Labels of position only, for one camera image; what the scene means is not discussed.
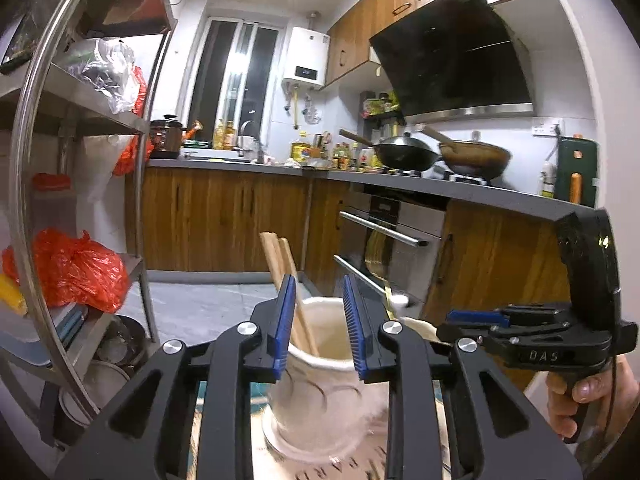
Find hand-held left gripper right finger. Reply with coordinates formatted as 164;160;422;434
343;274;586;480

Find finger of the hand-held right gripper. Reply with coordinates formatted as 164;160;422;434
436;322;623;378
446;305;571;333

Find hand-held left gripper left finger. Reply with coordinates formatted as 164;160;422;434
52;275;297;480

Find wooden chopstick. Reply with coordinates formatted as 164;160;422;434
259;231;288;293
277;236;321;357

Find gold spoon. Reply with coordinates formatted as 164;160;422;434
364;230;398;322

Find floral ceramic utensil holder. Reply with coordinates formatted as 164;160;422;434
261;296;441;466

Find person's right hand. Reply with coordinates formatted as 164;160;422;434
545;360;626;438

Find white plastic bottle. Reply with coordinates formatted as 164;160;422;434
540;160;557;198

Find dark green knife holder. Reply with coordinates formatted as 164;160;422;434
555;136;599;207

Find grey kitchen countertop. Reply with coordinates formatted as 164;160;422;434
147;157;596;221

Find built-in oven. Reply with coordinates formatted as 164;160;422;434
332;190;448;311

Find white ceramic saucer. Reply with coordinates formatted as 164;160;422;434
261;412;386;465

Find wooden base cabinets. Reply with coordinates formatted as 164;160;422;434
125;166;596;356

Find gas stove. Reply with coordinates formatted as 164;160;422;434
380;167;493;187

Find brown wok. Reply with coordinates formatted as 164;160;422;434
422;126;513;181

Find steel pot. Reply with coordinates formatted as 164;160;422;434
92;314;148;376

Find black wok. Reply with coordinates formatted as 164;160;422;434
339;128;443;173

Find row of condiment bottles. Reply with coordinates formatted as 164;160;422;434
330;141;377;171

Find yellow oil bottle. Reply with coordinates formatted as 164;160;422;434
290;130;312;163

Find jar with kitchen tools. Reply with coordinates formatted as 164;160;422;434
311;131;333;161

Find white bowl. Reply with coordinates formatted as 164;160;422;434
57;360;133;428

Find metal faucet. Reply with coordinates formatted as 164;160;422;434
239;120;261;158

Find crumpled red plastic bag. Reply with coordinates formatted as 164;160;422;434
2;227;130;313

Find dark red pressure cooker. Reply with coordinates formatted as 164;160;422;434
149;115;187;160

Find water heater pipes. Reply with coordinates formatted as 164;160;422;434
282;87;321;127

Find hanging red plastic bag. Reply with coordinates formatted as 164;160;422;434
112;65;151;176

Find black range hood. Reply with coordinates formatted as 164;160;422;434
369;0;536;123

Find red-lidded plastic container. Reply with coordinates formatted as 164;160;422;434
31;172;76;233

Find kitchen window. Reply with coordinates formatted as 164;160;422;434
187;15;281;148

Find yellow plastic object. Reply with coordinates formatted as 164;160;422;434
0;274;27;315

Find white water heater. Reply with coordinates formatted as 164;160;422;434
282;26;331;92

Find metal shelf rack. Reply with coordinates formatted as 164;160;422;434
0;0;178;456

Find clear plastic bag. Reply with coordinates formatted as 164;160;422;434
65;37;138;113

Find wall spice rack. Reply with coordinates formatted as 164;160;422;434
362;91;407;128

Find wooden wall cabinets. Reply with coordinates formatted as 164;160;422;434
320;0;556;91

